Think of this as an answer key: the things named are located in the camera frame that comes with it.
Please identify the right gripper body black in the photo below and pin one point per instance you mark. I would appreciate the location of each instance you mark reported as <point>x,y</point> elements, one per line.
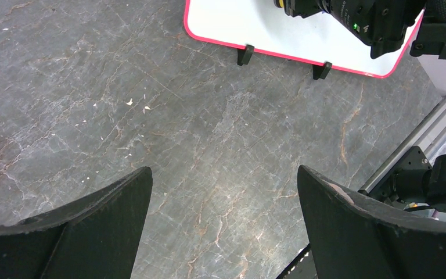
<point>299,8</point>

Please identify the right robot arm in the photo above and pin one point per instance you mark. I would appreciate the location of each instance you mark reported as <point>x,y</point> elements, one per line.
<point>412,183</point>

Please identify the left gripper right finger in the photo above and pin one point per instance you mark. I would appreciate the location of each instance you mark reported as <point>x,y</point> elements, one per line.
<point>355,236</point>

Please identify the pink framed whiteboard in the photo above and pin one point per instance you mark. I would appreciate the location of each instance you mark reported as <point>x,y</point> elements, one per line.
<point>315,40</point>

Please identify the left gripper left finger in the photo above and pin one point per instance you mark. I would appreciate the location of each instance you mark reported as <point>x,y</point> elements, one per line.
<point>96,236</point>

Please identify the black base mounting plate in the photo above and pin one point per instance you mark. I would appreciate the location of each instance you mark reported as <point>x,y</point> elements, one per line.
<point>301,267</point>

